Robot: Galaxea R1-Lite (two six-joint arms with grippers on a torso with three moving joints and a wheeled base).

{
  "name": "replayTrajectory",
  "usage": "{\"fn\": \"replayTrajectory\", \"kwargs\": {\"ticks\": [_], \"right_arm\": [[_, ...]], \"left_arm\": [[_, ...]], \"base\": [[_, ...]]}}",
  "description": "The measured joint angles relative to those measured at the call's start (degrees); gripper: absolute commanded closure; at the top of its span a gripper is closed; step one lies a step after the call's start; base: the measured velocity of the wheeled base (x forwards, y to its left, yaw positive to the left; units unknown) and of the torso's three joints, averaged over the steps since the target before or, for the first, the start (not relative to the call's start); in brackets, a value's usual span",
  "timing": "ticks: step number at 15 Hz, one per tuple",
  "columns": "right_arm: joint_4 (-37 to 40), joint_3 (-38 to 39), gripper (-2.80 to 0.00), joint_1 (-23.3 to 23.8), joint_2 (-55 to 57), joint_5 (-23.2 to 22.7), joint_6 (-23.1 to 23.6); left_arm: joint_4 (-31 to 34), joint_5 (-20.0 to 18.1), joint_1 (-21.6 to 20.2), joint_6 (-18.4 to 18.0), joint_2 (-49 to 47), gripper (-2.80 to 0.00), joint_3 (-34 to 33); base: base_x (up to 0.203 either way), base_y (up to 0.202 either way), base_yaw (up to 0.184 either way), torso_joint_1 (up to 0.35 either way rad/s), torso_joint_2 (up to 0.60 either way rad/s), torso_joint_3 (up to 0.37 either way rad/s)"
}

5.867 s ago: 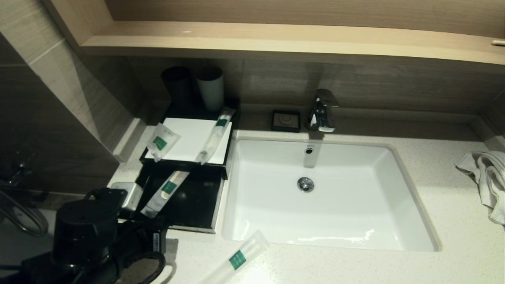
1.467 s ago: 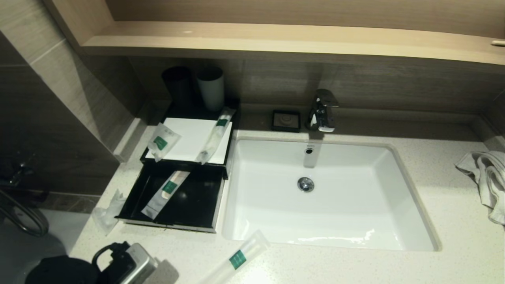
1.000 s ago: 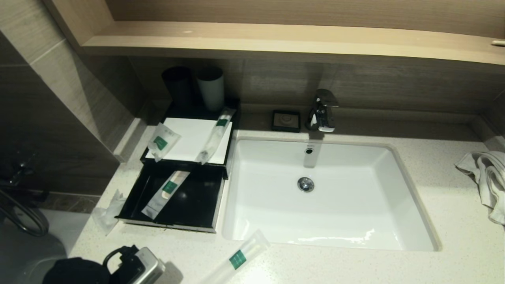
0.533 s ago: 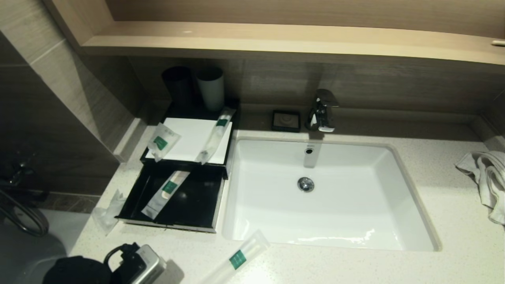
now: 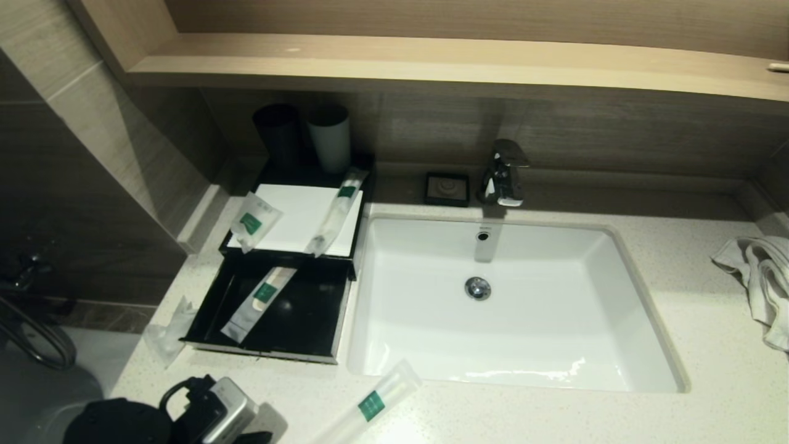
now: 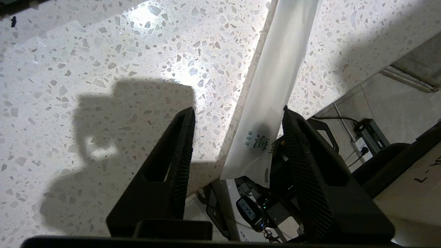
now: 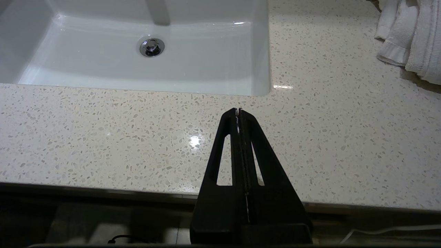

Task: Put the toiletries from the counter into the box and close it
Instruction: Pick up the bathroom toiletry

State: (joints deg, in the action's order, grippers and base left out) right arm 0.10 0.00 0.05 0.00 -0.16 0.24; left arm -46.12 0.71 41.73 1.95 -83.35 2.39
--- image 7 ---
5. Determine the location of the crumpled white towel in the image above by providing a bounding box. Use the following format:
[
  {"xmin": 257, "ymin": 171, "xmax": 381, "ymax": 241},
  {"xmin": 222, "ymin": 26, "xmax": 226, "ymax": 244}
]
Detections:
[{"xmin": 375, "ymin": 0, "xmax": 441, "ymax": 85}]

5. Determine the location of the chrome sink drain stopper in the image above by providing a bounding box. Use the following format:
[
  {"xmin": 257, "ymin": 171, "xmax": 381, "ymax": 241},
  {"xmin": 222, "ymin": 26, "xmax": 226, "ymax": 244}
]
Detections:
[{"xmin": 139, "ymin": 38, "xmax": 165, "ymax": 58}]

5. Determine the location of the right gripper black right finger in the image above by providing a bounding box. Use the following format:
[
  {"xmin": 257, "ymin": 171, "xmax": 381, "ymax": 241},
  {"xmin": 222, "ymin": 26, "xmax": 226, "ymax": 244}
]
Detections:
[{"xmin": 238, "ymin": 108, "xmax": 313, "ymax": 225}]

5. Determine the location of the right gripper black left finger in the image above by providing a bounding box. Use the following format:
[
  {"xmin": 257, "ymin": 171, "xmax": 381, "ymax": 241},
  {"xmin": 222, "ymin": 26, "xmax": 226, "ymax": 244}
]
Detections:
[{"xmin": 189, "ymin": 108, "xmax": 249, "ymax": 225}]

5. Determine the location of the white cable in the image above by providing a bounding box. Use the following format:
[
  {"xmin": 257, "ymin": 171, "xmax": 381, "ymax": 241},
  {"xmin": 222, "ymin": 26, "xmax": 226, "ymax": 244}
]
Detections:
[{"xmin": 339, "ymin": 224, "xmax": 441, "ymax": 243}]

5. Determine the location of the small black cable loop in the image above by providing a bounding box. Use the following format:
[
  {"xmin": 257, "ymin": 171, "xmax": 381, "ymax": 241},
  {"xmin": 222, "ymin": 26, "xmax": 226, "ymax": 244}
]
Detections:
[{"xmin": 108, "ymin": 235, "xmax": 133, "ymax": 244}]

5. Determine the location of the white ceramic sink basin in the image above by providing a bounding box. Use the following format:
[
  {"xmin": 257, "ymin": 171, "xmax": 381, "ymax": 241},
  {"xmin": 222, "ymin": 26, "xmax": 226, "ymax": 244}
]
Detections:
[{"xmin": 0, "ymin": 0, "xmax": 271, "ymax": 97}]

